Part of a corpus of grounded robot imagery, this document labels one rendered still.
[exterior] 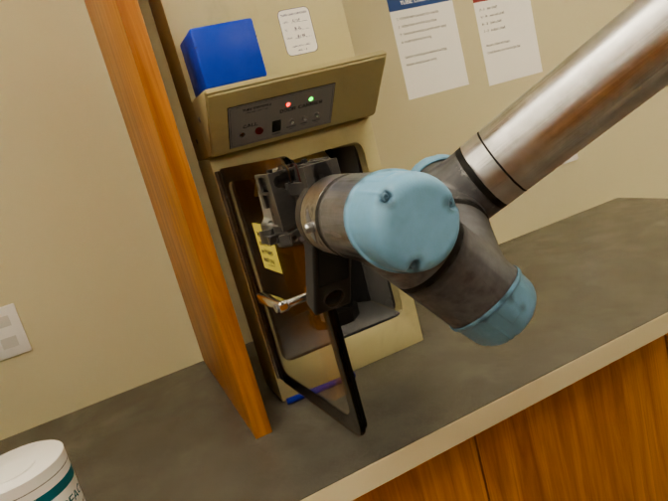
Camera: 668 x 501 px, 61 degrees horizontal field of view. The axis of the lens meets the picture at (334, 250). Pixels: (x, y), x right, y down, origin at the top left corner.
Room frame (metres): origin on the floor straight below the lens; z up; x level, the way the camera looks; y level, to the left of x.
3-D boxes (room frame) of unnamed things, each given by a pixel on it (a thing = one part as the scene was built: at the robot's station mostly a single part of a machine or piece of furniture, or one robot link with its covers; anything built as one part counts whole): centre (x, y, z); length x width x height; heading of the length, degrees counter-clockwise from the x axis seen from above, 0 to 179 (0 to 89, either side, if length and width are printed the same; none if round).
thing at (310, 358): (0.85, 0.09, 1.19); 0.30 x 0.01 x 0.40; 25
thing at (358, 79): (1.00, 0.00, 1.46); 0.32 x 0.12 x 0.10; 111
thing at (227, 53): (0.97, 0.09, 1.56); 0.10 x 0.10 x 0.09; 21
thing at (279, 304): (0.77, 0.09, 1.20); 0.10 x 0.05 x 0.03; 25
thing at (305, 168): (0.59, 0.01, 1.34); 0.12 x 0.08 x 0.09; 21
